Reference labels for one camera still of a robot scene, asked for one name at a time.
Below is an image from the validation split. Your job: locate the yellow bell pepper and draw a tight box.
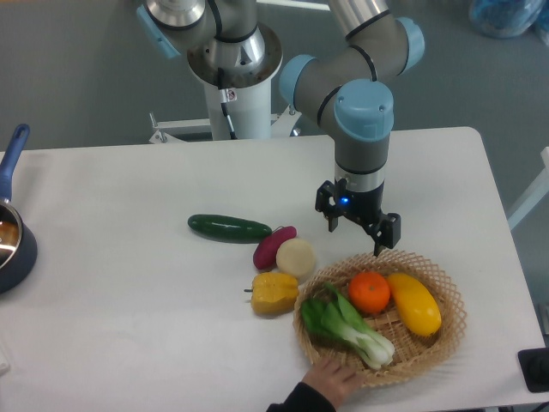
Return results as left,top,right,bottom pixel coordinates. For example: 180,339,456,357
244,272,299,316

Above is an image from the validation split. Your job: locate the yellow mango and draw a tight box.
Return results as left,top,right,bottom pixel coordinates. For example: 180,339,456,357
387,272,442,337

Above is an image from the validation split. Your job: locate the green bok choy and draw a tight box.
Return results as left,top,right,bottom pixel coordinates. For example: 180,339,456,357
299,282,395,370

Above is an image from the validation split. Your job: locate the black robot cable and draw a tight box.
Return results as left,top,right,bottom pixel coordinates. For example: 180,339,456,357
215,67,238,141

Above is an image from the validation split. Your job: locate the blue plastic bag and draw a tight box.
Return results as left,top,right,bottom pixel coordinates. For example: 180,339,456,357
468,0,548,39

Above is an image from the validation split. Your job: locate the dark sleeved forearm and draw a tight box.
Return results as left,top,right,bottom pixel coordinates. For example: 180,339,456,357
266,382,335,412

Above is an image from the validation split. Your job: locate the person hand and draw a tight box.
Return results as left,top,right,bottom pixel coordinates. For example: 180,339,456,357
301,358,364,409

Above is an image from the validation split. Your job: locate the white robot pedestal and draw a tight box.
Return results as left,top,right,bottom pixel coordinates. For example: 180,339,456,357
148,74,301,144

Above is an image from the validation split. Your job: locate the white frame at right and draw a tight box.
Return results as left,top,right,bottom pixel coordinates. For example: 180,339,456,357
507,147,548,230

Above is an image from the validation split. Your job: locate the black device at edge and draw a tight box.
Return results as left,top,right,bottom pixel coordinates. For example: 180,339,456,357
517,348,548,393

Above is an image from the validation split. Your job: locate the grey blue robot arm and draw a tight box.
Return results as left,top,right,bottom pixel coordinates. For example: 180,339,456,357
136,1,425,251

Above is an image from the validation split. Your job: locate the purple sweet potato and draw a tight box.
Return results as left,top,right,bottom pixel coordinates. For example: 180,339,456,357
253,226,298,270

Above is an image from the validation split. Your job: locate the blue saucepan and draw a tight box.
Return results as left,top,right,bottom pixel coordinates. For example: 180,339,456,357
1,124,38,294

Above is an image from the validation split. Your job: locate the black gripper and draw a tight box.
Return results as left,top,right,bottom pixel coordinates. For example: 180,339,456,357
315,179,401,257

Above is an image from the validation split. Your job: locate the woven bamboo basket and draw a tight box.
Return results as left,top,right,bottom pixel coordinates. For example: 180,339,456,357
293,250,467,388

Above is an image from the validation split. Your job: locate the dark green cucumber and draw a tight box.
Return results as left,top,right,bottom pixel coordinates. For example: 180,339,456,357
187,214,273,243

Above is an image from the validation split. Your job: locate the orange tangerine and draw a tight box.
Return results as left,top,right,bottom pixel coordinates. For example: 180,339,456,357
347,271,390,314

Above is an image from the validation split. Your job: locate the beige potato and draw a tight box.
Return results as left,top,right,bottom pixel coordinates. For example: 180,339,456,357
275,239,317,279

